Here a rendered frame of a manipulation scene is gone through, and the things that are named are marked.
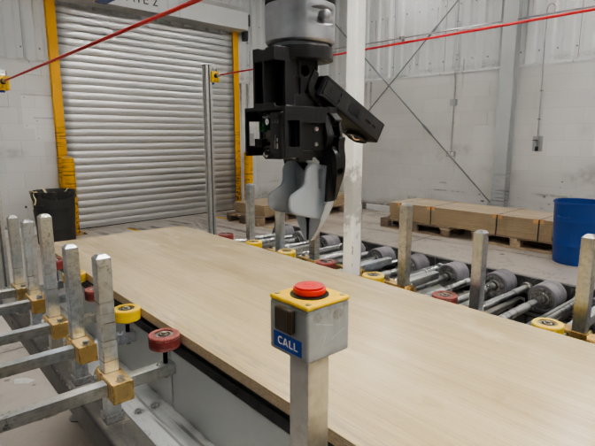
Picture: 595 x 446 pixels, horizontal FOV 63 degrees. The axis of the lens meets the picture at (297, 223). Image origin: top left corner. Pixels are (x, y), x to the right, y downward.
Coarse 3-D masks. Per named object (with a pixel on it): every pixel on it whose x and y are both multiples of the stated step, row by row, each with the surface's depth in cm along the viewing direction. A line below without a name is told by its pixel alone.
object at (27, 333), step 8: (88, 320) 160; (96, 320) 162; (24, 328) 149; (32, 328) 149; (40, 328) 151; (48, 328) 152; (0, 336) 144; (8, 336) 145; (16, 336) 146; (24, 336) 148; (32, 336) 149; (0, 344) 144
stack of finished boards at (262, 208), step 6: (342, 192) 953; (264, 198) 858; (336, 198) 895; (342, 198) 908; (240, 204) 808; (258, 204) 781; (264, 204) 781; (336, 204) 898; (240, 210) 809; (258, 210) 778; (264, 210) 768; (270, 210) 778; (264, 216) 772
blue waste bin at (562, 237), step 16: (560, 208) 532; (576, 208) 517; (592, 208) 512; (560, 224) 535; (576, 224) 521; (592, 224) 516; (560, 240) 536; (576, 240) 524; (560, 256) 539; (576, 256) 527
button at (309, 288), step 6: (300, 282) 60; (306, 282) 60; (312, 282) 60; (318, 282) 60; (294, 288) 58; (300, 288) 57; (306, 288) 57; (312, 288) 57; (318, 288) 57; (324, 288) 58; (300, 294) 57; (306, 294) 57; (312, 294) 57; (318, 294) 57
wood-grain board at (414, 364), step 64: (128, 256) 208; (192, 256) 208; (256, 256) 208; (192, 320) 135; (256, 320) 135; (384, 320) 135; (448, 320) 135; (512, 320) 135; (256, 384) 102; (384, 384) 100; (448, 384) 100; (512, 384) 100; (576, 384) 100
